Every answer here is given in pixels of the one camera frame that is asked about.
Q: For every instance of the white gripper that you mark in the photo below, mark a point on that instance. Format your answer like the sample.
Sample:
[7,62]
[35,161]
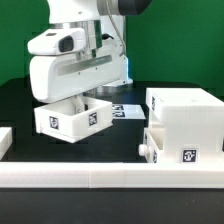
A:
[54,78]

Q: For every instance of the white drawer box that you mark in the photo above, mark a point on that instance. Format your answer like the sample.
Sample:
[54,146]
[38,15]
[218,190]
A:
[61,121]
[152,147]

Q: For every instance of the white front drawer box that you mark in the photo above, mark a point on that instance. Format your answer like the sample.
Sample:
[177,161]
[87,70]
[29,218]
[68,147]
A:
[152,147]

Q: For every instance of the white drawer cabinet frame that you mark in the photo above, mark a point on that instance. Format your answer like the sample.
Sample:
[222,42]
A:
[192,124]

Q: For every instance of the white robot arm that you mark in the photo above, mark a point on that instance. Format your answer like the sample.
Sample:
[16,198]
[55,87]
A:
[79,52]

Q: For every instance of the white fiducial marker sheet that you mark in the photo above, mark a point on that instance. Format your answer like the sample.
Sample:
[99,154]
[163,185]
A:
[127,111]

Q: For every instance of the white left fence block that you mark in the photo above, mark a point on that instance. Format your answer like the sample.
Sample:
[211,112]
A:
[5,140]

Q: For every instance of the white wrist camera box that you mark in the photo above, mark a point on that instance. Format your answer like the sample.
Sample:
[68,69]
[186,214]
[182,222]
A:
[58,41]

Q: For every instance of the white front fence rail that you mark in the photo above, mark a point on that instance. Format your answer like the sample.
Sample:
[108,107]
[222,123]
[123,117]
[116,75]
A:
[109,175]

